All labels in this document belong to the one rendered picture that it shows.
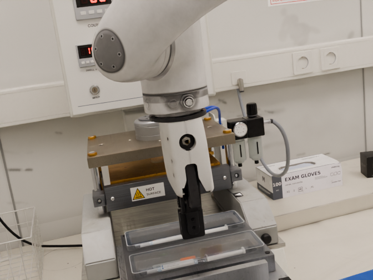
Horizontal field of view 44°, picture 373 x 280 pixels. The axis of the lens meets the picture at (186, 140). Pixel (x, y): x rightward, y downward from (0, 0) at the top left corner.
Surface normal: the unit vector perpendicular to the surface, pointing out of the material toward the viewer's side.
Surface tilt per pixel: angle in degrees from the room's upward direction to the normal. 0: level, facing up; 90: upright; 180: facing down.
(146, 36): 108
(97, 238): 41
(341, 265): 0
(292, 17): 90
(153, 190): 90
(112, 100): 90
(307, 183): 90
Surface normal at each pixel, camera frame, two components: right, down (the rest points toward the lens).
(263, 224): 0.04, -0.60
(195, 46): 0.78, 0.05
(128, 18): -0.51, 0.21
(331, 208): 0.28, 0.18
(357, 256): -0.12, -0.97
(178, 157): -0.03, 0.14
